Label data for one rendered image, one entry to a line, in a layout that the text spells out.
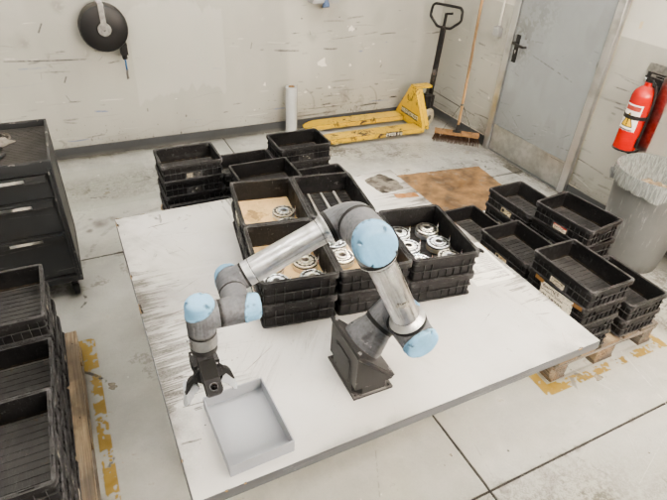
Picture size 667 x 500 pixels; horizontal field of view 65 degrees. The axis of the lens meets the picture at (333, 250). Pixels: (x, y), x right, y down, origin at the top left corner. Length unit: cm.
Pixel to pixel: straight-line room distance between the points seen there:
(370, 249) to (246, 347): 80
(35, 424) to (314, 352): 102
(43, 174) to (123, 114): 217
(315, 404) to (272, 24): 405
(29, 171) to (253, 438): 191
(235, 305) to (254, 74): 411
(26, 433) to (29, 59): 341
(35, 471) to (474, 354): 156
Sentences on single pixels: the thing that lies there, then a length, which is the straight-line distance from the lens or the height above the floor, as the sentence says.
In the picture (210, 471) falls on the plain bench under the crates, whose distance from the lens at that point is 168.
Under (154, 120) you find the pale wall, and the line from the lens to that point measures 521.
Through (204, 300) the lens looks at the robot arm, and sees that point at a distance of 135.
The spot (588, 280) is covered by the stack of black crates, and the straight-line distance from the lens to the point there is 304.
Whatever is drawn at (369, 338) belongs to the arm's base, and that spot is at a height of 89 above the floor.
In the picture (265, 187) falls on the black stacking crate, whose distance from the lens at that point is 257.
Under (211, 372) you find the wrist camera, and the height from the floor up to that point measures 104.
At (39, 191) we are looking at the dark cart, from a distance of 313.
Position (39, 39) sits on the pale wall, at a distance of 495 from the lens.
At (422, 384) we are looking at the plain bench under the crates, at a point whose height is 70.
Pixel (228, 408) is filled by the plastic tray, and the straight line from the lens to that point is 180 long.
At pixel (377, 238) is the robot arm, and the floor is 138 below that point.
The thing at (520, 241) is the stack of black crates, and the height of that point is 38.
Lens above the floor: 211
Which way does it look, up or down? 35 degrees down
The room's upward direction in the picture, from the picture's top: 4 degrees clockwise
